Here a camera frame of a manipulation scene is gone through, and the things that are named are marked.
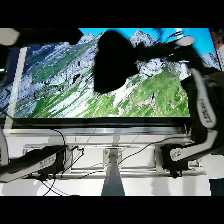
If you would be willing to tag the silver frame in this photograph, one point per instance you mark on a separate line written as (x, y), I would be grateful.
(113, 181)

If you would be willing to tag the black garment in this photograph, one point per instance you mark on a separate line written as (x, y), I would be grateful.
(115, 63)

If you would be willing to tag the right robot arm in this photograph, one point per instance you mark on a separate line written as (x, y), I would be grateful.
(205, 110)

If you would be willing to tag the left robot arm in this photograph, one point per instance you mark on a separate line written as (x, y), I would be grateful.
(30, 161)

